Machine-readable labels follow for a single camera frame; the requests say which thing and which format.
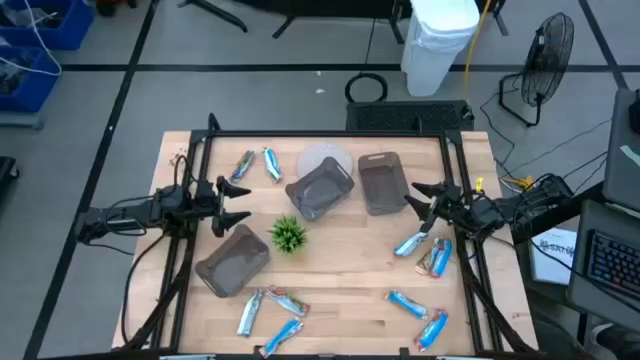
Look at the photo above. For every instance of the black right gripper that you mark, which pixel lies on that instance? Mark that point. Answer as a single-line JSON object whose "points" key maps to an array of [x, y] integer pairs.
{"points": [[452, 207]]}

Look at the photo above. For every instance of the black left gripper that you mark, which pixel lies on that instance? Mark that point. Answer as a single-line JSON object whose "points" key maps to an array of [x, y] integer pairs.
{"points": [[206, 200]]}

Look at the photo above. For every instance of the green grey granola bar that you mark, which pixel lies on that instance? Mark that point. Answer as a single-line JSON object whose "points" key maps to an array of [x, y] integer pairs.
{"points": [[242, 166]]}

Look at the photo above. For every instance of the white green granola bar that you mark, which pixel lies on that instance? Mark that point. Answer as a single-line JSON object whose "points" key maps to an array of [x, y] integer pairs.
{"points": [[410, 244]]}

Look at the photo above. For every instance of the blue white granola bar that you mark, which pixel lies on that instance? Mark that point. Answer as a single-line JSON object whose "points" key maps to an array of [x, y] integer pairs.
{"points": [[272, 165]]}

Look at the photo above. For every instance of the red green granola bar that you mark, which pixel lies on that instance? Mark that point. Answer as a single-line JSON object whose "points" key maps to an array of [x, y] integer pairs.
{"points": [[287, 301]]}

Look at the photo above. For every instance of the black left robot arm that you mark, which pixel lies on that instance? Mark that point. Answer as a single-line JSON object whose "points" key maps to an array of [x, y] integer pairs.
{"points": [[125, 217]]}

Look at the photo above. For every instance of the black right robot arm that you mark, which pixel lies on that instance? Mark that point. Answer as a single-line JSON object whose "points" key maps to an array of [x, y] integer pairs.
{"points": [[505, 210]]}

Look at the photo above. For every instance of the silver blue granola bar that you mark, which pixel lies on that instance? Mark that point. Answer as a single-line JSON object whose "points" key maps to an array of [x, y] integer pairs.
{"points": [[250, 312]]}

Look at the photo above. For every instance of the blue red granola bar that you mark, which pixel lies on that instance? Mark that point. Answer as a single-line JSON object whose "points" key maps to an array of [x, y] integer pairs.
{"points": [[431, 330]]}

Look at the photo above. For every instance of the grey translucent plastic bin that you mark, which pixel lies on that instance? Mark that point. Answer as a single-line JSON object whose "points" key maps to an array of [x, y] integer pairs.
{"points": [[320, 192], [232, 262], [382, 185]]}

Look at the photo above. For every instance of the small yellow tag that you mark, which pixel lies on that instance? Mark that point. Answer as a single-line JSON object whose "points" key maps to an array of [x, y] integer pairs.
{"points": [[479, 184]]}

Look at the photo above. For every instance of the green plant in white pot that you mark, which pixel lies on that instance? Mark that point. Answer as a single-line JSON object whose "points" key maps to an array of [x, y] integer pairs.
{"points": [[288, 234]]}

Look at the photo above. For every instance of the black perforated metal box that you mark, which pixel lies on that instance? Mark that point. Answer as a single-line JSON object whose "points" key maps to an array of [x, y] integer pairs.
{"points": [[400, 117]]}

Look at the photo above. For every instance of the round white woven mat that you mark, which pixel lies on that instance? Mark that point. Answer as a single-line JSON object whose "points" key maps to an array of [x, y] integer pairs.
{"points": [[315, 155]]}

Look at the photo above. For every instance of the yellow power connector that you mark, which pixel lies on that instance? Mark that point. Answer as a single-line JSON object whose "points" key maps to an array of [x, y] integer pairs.
{"points": [[522, 182]]}

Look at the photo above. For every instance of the white printed paper sheet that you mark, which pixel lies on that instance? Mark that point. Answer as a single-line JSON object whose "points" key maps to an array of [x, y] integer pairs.
{"points": [[552, 260]]}

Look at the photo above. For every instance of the white plastic trash bin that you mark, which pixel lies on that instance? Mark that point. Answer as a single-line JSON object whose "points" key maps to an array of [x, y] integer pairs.
{"points": [[435, 50]]}

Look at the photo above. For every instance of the grey keyboard shelf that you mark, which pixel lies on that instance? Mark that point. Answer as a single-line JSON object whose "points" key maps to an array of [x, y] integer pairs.
{"points": [[580, 280]]}

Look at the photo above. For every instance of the black floor fan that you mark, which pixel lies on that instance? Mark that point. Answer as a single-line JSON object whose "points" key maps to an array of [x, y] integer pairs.
{"points": [[547, 60]]}

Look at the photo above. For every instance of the grey workstation shelf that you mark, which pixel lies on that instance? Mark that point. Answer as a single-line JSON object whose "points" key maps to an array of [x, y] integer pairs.
{"points": [[622, 175]]}

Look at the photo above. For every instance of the black backlit keyboard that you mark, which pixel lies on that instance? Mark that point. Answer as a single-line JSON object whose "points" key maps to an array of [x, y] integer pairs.
{"points": [[615, 262]]}

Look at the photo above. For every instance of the black floor object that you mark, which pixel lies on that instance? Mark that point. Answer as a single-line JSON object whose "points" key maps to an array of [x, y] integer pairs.
{"points": [[6, 175]]}

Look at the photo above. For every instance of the blue plastic storage bin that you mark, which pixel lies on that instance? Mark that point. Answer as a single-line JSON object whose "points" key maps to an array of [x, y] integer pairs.
{"points": [[35, 85], [70, 30]]}

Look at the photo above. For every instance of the person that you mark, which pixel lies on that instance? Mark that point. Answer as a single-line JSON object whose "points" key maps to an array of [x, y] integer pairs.
{"points": [[617, 345]]}

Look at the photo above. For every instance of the black aluminium frame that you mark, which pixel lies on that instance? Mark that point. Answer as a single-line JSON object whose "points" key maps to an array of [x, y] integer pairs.
{"points": [[325, 133]]}

